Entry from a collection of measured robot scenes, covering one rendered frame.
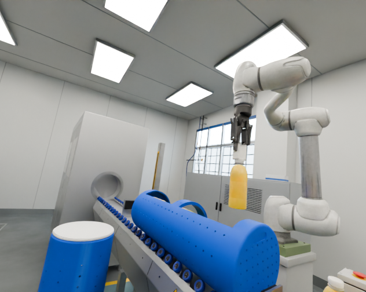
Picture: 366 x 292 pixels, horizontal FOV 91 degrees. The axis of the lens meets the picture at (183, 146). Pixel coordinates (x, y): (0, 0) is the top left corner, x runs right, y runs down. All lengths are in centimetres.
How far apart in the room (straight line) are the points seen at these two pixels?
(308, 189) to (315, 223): 19
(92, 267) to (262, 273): 71
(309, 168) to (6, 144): 558
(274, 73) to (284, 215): 86
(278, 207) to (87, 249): 109
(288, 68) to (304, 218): 86
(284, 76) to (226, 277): 72
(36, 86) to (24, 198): 268
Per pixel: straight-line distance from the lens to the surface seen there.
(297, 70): 81
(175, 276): 98
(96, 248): 102
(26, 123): 564
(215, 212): 313
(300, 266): 140
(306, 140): 130
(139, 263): 123
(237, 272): 69
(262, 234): 77
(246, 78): 85
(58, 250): 104
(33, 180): 556
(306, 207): 130
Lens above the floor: 137
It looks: 9 degrees up
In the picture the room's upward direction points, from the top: 7 degrees clockwise
